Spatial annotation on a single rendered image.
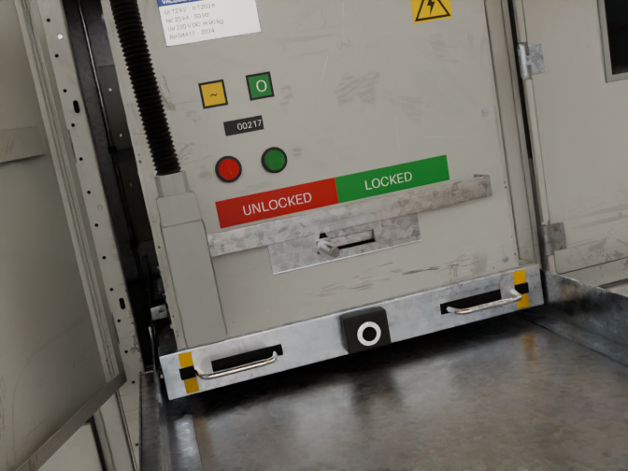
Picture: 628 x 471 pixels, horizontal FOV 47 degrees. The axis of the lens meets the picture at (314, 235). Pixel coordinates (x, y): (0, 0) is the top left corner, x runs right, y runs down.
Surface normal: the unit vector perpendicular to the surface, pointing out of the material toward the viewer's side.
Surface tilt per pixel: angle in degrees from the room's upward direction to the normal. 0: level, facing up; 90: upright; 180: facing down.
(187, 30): 90
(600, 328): 90
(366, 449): 0
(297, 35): 90
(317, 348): 90
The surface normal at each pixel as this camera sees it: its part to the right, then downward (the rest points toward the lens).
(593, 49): 0.23, 0.12
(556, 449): -0.18, -0.97
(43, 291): 0.97, -0.15
